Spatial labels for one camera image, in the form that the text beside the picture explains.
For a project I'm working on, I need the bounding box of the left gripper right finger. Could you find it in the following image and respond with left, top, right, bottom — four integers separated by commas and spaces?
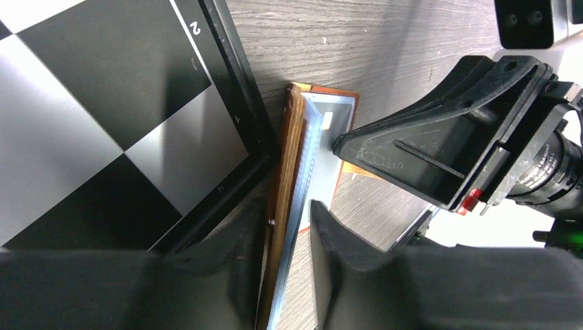
310, 200, 401, 329

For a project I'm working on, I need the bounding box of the brown leather card holder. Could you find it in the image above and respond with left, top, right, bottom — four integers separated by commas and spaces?
256, 82, 372, 329

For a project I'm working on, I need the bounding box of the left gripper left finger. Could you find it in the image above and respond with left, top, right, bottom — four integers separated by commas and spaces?
173, 200, 266, 329

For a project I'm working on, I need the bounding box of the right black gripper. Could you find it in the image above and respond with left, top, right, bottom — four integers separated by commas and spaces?
332, 55, 582, 248

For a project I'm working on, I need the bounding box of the black white chessboard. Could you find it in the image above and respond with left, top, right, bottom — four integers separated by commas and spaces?
1, 1, 278, 253

